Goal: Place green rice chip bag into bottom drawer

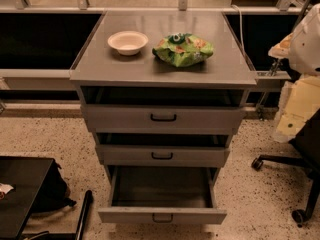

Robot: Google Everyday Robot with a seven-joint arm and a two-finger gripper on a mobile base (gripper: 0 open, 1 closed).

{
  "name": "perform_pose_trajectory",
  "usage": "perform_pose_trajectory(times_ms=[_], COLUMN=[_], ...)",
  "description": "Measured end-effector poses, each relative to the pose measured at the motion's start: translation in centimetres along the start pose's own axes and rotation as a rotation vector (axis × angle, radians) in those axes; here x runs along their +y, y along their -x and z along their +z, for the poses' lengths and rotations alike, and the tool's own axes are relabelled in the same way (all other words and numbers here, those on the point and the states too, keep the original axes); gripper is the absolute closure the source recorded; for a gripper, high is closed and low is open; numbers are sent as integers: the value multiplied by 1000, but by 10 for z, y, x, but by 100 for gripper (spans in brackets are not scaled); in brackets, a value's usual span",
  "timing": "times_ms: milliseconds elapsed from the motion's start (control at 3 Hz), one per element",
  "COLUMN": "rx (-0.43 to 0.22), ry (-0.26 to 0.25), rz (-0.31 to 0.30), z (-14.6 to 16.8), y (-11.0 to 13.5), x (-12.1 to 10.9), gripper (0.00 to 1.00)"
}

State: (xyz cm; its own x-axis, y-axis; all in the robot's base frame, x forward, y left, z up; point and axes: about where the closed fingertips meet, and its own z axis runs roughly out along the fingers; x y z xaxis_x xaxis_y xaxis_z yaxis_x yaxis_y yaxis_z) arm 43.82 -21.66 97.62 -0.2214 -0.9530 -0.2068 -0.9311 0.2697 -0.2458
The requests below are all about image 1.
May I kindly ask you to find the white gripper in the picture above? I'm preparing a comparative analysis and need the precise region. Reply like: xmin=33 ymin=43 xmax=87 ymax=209
xmin=268 ymin=4 xmax=320 ymax=143

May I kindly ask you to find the green rice chip bag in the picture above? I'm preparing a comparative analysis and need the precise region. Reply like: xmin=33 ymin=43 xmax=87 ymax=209
xmin=152 ymin=33 xmax=214 ymax=68

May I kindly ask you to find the grey drawer cabinet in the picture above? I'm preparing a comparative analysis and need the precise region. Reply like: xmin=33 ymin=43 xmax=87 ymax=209
xmin=69 ymin=10 xmax=259 ymax=178

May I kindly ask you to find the grey top drawer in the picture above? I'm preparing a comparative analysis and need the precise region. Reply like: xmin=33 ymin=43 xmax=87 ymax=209
xmin=81 ymin=86 xmax=244 ymax=135

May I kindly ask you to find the grey drawer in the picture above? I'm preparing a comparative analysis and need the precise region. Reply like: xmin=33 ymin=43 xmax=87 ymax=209
xmin=98 ymin=166 xmax=226 ymax=224
xmin=96 ymin=133 xmax=230 ymax=168
xmin=81 ymin=86 xmax=244 ymax=135

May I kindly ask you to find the grey middle drawer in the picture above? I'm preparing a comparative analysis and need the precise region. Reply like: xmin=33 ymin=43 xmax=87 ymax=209
xmin=96 ymin=133 xmax=230 ymax=168

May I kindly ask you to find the grey bottom drawer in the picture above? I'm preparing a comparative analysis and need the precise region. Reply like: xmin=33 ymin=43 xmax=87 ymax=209
xmin=98 ymin=166 xmax=226 ymax=224

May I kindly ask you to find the metal diagonal rod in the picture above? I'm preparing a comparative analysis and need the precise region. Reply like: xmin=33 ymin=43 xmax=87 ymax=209
xmin=256 ymin=0 xmax=311 ymax=121

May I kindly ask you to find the black office chair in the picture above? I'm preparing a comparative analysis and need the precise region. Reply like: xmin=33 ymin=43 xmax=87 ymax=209
xmin=251 ymin=110 xmax=320 ymax=228

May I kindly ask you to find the white paper bowl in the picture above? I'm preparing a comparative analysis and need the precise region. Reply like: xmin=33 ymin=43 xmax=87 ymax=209
xmin=107 ymin=31 xmax=149 ymax=56

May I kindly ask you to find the black backpack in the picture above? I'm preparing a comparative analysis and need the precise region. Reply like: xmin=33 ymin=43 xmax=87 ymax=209
xmin=31 ymin=161 xmax=76 ymax=213

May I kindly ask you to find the white crumpled paper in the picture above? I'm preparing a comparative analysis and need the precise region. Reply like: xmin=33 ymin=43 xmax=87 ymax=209
xmin=0 ymin=183 xmax=14 ymax=200

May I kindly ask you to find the white cable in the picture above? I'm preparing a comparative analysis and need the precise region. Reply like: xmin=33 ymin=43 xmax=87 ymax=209
xmin=231 ymin=4 xmax=248 ymax=59

